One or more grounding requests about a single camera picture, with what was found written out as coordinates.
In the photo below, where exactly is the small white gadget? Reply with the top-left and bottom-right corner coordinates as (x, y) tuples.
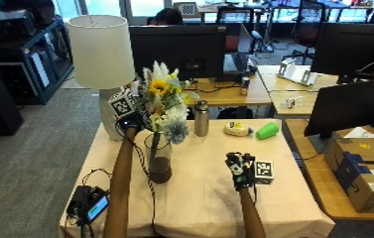
(278, 95), (305, 110)

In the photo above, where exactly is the brown cardboard box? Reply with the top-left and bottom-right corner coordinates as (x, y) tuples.
(323, 136), (374, 214)

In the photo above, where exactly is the printed marker board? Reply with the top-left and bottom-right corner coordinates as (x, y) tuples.
(172, 1), (202, 18)

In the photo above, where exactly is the person's right hand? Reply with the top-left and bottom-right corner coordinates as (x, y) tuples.
(224, 151), (258, 192)

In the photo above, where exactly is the beige tablecloth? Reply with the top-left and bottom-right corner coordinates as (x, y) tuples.
(57, 118), (335, 238)

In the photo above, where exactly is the white marker cube on right glove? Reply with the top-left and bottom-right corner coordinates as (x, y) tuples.
(254, 160), (277, 185)

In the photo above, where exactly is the silver drink can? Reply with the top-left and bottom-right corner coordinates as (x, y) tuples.
(240, 75), (253, 97)

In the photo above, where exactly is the white marker cube on left glove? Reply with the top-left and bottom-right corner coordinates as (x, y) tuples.
(107, 88), (137, 119)

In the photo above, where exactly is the sunflower and white flower bouquet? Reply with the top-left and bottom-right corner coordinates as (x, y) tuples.
(139, 60), (198, 157)

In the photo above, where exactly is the wooden office desk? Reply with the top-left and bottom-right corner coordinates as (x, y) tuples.
(182, 76), (274, 108)
(283, 118), (374, 222)
(256, 64), (341, 117)

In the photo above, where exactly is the dark blue shelf unit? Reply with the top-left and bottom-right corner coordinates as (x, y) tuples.
(0, 15), (76, 106)

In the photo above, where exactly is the black office chair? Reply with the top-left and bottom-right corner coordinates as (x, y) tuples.
(282, 0), (327, 65)
(214, 5), (257, 54)

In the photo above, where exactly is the thin black cable loop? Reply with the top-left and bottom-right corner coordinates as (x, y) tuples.
(81, 168), (113, 186)

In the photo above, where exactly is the white paper sheet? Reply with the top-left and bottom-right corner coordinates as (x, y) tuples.
(342, 126), (374, 140)

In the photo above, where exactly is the green plastic cup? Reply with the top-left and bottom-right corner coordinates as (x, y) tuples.
(256, 121), (281, 141)

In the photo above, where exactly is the person's left hand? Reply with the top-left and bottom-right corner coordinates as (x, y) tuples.
(113, 111), (150, 134)

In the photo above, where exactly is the steel water bottle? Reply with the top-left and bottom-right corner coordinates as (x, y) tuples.
(193, 99), (212, 138)

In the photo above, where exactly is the clear glass vase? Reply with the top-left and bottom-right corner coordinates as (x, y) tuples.
(142, 131), (173, 184)

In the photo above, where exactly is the white marker cube on glove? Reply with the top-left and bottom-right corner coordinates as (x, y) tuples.
(254, 160), (277, 185)
(107, 88), (137, 119)

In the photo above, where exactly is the white table lamp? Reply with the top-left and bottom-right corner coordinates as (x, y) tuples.
(65, 14), (137, 142)

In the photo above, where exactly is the black glove cable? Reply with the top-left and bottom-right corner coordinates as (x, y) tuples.
(129, 140), (160, 236)

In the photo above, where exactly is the white and yellow tape roll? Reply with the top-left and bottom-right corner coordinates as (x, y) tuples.
(222, 120), (254, 138)

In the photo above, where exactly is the white stand device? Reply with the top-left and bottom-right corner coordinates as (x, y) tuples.
(276, 57), (321, 87)

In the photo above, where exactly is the black computer monitor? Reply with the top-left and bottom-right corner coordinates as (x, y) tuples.
(302, 76), (374, 139)
(309, 22), (374, 79)
(128, 23), (229, 82)

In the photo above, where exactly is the black device with lit screen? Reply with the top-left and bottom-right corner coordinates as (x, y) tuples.
(65, 184), (111, 227)

